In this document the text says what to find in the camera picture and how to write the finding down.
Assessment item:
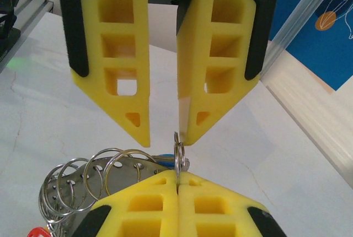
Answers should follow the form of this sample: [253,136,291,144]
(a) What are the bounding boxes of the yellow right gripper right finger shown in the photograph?
[176,171,287,237]

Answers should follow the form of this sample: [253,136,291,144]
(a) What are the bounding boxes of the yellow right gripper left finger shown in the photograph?
[72,170,179,237]

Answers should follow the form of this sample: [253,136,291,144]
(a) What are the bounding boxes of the blue key tag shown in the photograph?
[153,153,177,169]

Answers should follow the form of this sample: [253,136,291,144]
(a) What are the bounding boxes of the perforated metal key holder plate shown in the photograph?
[41,155,169,237]

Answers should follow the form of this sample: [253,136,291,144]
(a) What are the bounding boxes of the silver split key ring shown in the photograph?
[84,148,133,202]
[60,157,96,213]
[173,131,191,187]
[104,150,155,196]
[40,164,69,216]

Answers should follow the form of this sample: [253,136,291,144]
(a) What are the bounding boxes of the red key tag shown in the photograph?
[27,227,52,237]

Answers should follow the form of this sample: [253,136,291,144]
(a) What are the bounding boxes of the aluminium frame post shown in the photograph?
[260,0,345,80]

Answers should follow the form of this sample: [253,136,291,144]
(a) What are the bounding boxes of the aluminium mounting rail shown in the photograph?
[0,0,55,75]

